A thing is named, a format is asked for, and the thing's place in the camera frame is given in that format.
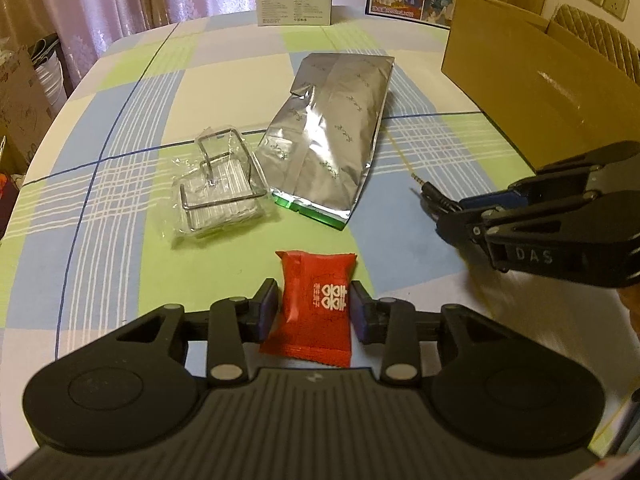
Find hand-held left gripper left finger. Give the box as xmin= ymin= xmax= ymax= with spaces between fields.
xmin=117 ymin=279 xmax=279 ymax=387

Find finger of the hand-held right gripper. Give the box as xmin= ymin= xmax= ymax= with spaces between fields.
xmin=434 ymin=191 xmax=601 ymax=261
xmin=459 ymin=141 xmax=640 ymax=211

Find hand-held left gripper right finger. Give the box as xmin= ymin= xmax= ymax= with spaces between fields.
xmin=350 ymin=280 xmax=506 ymax=387

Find red snack packet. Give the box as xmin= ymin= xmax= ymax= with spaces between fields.
xmin=258 ymin=250 xmax=358 ymax=368

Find black audio cable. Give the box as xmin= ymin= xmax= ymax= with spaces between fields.
xmin=410 ymin=172 xmax=463 ymax=221

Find silver foil bag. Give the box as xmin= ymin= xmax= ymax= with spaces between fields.
xmin=262 ymin=52 xmax=396 ymax=232

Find quilted chair back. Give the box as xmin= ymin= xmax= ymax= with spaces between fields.
xmin=547 ymin=4 xmax=640 ymax=83

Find brown storage cardboard box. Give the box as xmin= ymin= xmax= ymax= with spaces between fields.
xmin=0 ymin=45 xmax=56 ymax=176

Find wire rack in plastic bag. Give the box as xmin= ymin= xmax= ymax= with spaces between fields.
xmin=161 ymin=127 xmax=268 ymax=250

